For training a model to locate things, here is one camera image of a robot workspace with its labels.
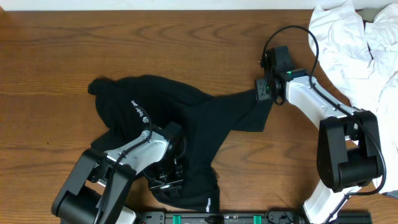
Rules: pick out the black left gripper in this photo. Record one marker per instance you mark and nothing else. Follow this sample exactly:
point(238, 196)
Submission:
point(166, 183)

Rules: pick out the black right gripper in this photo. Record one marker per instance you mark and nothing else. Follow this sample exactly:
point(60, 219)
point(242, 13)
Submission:
point(260, 93)

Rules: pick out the black t-shirt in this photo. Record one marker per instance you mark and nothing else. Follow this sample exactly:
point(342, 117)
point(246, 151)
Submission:
point(206, 121)

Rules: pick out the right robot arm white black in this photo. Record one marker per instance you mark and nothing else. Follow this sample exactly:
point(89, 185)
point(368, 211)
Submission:
point(349, 158)

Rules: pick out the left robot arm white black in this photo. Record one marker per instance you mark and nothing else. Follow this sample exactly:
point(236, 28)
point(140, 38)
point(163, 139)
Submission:
point(98, 185)

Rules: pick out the white clothes pile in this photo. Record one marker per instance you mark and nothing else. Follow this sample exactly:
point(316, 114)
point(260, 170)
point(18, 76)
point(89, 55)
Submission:
point(360, 59)

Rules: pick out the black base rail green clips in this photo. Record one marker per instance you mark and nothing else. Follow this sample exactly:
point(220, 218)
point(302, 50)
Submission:
point(271, 217)

